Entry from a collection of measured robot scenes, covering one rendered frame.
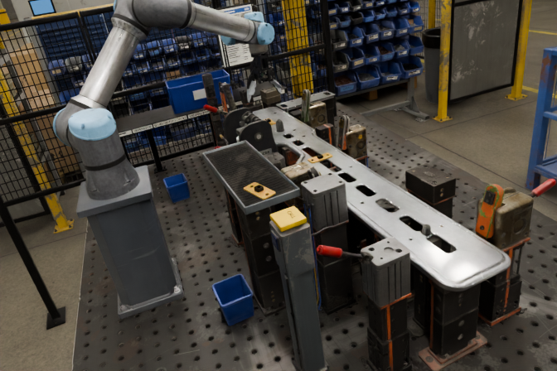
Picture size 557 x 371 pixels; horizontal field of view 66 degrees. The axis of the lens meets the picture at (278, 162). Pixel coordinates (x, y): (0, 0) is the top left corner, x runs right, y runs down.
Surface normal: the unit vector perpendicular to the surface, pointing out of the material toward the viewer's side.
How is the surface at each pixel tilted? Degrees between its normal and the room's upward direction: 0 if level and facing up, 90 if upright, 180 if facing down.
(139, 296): 90
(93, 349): 0
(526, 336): 0
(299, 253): 90
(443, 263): 0
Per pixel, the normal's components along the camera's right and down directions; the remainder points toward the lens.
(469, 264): -0.14, -0.89
